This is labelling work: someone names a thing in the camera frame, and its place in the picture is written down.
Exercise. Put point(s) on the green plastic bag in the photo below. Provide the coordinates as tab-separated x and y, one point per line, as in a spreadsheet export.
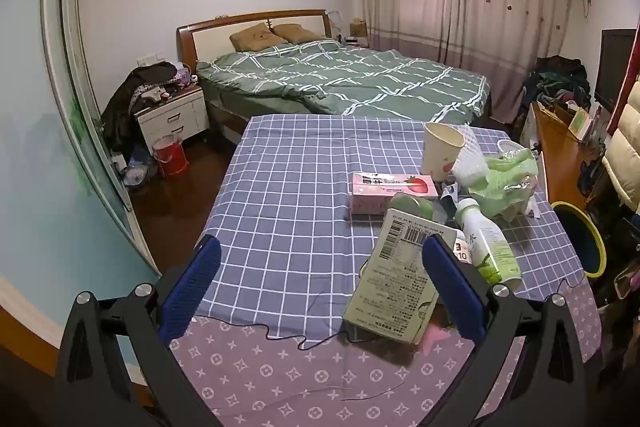
505	187

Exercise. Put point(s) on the white paper cup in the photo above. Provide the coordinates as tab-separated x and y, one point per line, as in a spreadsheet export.
437	152

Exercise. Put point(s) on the white and green carton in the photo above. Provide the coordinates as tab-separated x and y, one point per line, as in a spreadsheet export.
395	277

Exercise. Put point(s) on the brown pillow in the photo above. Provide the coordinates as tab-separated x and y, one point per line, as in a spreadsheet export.
297	33
257	38

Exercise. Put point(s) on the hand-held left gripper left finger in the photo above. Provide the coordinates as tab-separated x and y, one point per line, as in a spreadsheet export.
192	292

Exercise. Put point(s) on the blue bin with yellow rim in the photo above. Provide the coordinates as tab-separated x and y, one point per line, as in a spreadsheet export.
580	237

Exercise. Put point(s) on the dark red garment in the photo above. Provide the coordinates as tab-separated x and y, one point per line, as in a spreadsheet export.
627	102

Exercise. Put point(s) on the wooden bed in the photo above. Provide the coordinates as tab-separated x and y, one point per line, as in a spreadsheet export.
220	34

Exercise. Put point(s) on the white nightstand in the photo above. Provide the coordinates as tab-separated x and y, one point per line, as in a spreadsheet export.
172	117

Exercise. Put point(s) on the dark clothes pile on nightstand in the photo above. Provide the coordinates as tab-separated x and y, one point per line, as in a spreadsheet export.
117	117

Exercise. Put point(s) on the pink curtain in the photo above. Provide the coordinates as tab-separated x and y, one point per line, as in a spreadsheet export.
450	7

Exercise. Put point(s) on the clear plastic bags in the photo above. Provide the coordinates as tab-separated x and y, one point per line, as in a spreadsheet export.
137	174

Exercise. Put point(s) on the black television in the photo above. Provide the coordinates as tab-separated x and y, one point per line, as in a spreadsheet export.
612	67

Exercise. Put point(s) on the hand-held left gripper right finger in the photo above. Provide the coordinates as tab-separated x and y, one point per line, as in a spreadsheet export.
452	287

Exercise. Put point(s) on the pink milk carton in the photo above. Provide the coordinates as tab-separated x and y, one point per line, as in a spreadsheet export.
385	189

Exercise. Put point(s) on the white bottle with green label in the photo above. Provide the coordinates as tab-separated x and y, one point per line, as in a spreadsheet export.
487	247

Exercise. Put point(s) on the black bag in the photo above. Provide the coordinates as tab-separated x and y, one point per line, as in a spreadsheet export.
612	222

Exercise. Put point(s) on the wooden low cabinet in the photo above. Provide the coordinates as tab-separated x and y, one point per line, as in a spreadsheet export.
560	157

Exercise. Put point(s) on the white puffer jacket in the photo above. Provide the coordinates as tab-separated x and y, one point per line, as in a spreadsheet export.
625	157

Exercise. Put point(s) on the green checked duvet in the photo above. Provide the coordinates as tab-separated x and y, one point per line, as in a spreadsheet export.
350	77

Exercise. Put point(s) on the red bucket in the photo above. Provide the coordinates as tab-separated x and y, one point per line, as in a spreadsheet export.
170	159

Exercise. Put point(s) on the green printed box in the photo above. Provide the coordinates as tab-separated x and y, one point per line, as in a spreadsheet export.
580	124

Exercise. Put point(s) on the bedside lamp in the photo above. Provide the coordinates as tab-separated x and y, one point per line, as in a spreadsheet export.
335	19

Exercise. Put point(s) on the white wall socket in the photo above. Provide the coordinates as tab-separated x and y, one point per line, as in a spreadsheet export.
150	59

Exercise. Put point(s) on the wardrobe with sliding doors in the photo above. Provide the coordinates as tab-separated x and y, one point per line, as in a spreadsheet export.
30	132

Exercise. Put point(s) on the brown tissue box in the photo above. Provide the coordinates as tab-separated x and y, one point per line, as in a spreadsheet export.
358	29

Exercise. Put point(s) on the dark clothes heap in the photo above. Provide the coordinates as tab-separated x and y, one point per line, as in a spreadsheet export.
555	84

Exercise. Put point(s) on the crumpled dark wrapper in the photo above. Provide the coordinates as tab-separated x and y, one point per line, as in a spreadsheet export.
450	207

